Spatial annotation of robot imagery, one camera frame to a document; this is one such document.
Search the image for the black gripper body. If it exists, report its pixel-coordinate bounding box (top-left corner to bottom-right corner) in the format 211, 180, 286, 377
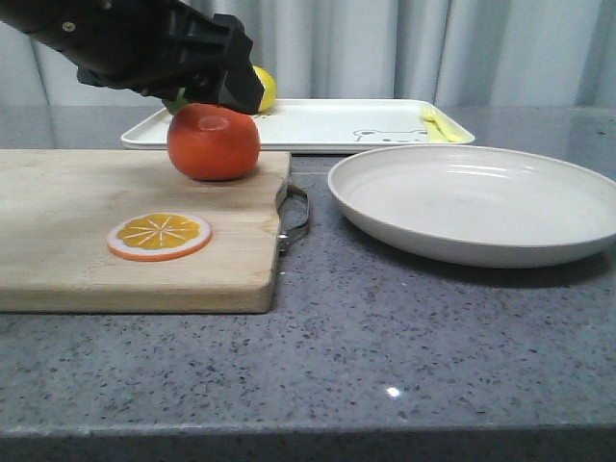
77, 1, 264, 115

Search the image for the orange mandarin fruit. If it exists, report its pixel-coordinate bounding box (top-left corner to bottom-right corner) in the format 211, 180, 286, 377
167, 103, 261, 181

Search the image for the beige round plate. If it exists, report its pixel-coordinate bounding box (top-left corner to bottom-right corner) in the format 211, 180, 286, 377
328, 144, 615, 269

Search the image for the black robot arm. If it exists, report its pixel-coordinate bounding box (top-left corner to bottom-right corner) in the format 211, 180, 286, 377
1, 1, 264, 115

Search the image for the white rectangular tray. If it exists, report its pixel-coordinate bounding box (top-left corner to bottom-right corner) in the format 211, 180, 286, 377
120, 98, 476, 155

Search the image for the green lime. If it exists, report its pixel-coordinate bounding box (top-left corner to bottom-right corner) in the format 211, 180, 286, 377
163, 88, 190, 116

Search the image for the yellow lemon right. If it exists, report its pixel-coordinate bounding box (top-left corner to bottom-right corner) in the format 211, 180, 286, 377
253, 65, 277, 113

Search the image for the orange slice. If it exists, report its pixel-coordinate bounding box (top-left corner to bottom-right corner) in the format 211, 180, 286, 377
106, 212, 213, 262

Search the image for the wooden cutting board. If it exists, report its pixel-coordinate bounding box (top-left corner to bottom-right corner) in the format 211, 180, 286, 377
1, 149, 291, 313

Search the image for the yellow plastic fork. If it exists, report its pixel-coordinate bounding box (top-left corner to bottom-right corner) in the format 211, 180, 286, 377
422, 105, 466, 142

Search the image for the grey curtain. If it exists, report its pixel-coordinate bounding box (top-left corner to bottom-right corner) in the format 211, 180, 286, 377
0, 0, 616, 108

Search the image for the metal cutting board handle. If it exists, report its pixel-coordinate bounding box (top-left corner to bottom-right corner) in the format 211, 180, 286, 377
277, 183, 311, 256

